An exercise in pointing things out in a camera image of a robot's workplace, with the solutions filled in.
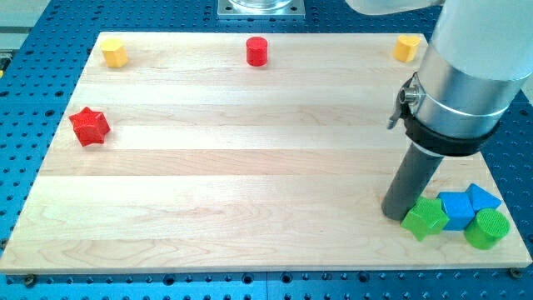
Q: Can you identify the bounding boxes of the yellow hexagon block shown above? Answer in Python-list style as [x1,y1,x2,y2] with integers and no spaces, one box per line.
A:
[100,38,128,68]

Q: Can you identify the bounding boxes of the light wooden board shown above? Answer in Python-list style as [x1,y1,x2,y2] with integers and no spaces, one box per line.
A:
[1,32,531,274]

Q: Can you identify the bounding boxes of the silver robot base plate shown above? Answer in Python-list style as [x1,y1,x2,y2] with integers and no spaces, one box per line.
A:
[217,0,306,19]

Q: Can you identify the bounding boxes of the blue triangle block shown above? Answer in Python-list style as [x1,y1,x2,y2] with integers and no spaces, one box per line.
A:
[466,183,501,213]

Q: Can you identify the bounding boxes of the red cylinder block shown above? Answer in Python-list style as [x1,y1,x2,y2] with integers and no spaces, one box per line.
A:
[246,37,268,67]

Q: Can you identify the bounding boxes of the green cylinder block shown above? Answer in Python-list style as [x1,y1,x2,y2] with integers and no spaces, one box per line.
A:
[464,208,511,250]

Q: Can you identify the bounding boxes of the red star block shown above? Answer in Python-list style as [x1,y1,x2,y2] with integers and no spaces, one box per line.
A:
[68,107,111,147]

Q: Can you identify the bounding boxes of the green star block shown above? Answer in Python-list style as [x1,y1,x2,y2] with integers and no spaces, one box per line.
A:
[401,197,450,242]

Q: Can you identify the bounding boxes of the black clamp with lever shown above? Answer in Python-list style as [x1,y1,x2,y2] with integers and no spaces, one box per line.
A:
[387,73,501,157]

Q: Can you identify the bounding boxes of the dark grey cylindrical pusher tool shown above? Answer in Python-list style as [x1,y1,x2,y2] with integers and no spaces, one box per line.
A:
[381,142,444,221]

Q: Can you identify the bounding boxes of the blue cube block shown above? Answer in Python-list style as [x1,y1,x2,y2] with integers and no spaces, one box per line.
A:
[437,192,475,231]

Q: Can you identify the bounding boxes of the yellow heart block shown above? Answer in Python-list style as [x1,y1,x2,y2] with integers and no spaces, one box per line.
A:
[392,35,421,63]

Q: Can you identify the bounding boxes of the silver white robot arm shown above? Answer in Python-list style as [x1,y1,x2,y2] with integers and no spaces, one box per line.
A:
[348,0,532,139]

